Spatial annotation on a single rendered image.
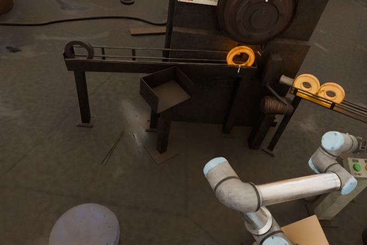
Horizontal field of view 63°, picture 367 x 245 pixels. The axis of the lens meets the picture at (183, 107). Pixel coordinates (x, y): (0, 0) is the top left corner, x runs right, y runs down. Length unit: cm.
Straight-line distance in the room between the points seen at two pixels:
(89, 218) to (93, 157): 80
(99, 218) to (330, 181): 109
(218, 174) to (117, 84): 184
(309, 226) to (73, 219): 128
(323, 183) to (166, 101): 99
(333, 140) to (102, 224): 117
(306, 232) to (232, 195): 82
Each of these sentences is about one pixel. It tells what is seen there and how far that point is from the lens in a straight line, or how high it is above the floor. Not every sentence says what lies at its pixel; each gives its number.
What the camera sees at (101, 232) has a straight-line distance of 158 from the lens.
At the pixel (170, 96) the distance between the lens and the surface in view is 190.
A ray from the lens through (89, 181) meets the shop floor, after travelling 223.
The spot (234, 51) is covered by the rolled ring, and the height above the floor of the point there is 81.
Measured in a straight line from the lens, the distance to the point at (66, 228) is 162.
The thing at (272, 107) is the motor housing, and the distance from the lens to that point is 220.
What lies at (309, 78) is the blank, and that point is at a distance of 212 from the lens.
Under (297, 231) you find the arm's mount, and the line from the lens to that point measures 197.
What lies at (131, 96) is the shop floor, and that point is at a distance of 276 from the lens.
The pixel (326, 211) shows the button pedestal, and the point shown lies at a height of 14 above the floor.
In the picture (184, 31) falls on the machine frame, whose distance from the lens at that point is 203.
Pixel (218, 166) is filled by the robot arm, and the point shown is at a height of 87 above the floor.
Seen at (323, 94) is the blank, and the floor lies 71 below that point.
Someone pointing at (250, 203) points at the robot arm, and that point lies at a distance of 122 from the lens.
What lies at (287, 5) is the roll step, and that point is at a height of 119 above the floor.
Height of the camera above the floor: 189
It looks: 44 degrees down
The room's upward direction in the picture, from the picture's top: 11 degrees clockwise
